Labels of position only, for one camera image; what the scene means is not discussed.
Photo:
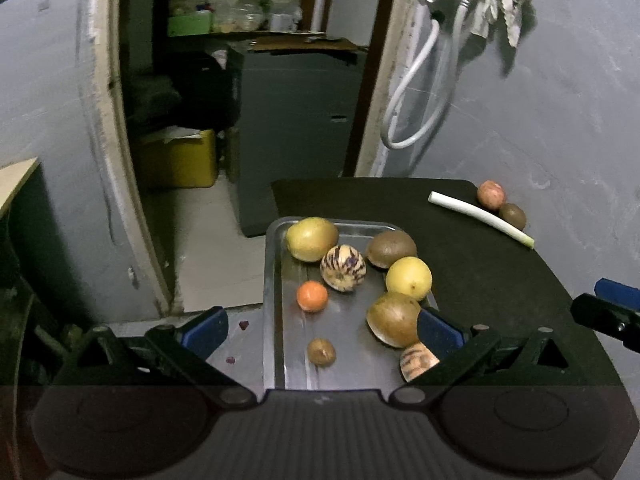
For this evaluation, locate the white leek stalk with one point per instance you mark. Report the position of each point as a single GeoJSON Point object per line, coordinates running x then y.
{"type": "Point", "coordinates": [481, 215]}

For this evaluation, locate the brown round fruit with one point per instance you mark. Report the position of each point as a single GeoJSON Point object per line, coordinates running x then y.
{"type": "Point", "coordinates": [393, 319]}

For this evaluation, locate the small brown kiwi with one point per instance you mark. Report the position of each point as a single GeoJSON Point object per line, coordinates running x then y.
{"type": "Point", "coordinates": [321, 352]}

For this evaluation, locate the small orange tangerine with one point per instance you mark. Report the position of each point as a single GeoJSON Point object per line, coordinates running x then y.
{"type": "Point", "coordinates": [312, 296]}

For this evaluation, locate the yellow-green mango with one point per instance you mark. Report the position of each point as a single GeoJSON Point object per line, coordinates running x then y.
{"type": "Point", "coordinates": [309, 239]}

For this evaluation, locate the yellow box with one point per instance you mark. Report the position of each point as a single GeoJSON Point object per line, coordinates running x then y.
{"type": "Point", "coordinates": [180, 158]}

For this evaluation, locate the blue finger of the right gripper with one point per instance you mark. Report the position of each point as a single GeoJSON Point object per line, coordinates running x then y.
{"type": "Point", "coordinates": [606, 318]}
{"type": "Point", "coordinates": [618, 293]}

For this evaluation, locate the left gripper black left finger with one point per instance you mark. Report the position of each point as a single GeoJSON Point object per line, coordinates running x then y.
{"type": "Point", "coordinates": [184, 351]}

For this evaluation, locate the yellow lemon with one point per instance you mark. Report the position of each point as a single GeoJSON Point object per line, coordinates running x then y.
{"type": "Point", "coordinates": [410, 276]}

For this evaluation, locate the metal tray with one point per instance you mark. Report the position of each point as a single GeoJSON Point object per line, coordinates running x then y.
{"type": "Point", "coordinates": [362, 361]}

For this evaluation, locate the beige countertop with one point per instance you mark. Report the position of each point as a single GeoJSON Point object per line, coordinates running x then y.
{"type": "Point", "coordinates": [12, 179]}

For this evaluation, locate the green container on shelf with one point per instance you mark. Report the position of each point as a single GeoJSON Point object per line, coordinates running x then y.
{"type": "Point", "coordinates": [194, 24]}

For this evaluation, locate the brown kiwi-like fruit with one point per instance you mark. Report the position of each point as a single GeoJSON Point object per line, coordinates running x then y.
{"type": "Point", "coordinates": [389, 246]}

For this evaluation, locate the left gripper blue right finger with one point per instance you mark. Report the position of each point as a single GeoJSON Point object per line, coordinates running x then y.
{"type": "Point", "coordinates": [461, 353]}

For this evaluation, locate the dark cabinet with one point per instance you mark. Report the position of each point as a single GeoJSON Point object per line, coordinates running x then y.
{"type": "Point", "coordinates": [296, 109]}

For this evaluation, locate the dark green-brown fruit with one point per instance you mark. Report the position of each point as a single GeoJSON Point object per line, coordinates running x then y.
{"type": "Point", "coordinates": [514, 215]}

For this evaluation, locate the striped pepino melon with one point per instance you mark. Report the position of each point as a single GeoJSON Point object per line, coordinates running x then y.
{"type": "Point", "coordinates": [343, 268]}
{"type": "Point", "coordinates": [416, 360]}

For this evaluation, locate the reddish passion fruit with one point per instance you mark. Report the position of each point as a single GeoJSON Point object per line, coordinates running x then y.
{"type": "Point", "coordinates": [491, 195]}

